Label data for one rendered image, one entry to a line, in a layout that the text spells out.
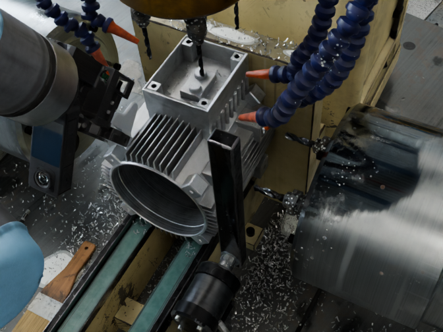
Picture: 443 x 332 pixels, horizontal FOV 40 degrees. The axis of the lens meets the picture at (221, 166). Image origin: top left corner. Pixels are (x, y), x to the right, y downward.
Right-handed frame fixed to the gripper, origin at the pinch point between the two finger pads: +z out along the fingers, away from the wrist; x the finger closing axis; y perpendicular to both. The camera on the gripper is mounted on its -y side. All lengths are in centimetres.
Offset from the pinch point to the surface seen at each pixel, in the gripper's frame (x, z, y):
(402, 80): -26, 54, 35
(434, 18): -21, 121, 76
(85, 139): 14.9, 15.8, -1.5
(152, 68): 6.9, 13.4, 13.2
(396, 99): -27, 51, 30
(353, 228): -33.3, -3.2, 0.5
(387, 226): -36.7, -3.6, 2.0
